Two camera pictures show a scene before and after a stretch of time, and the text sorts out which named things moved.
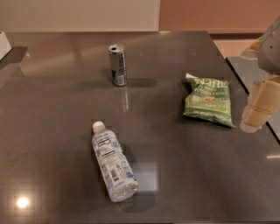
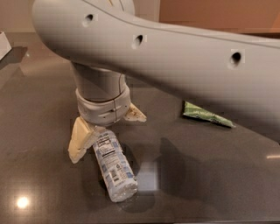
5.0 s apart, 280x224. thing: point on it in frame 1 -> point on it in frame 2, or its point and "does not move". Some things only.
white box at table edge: x=5 y=45 does not move
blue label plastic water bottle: x=120 y=179 does not move
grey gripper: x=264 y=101 -> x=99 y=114
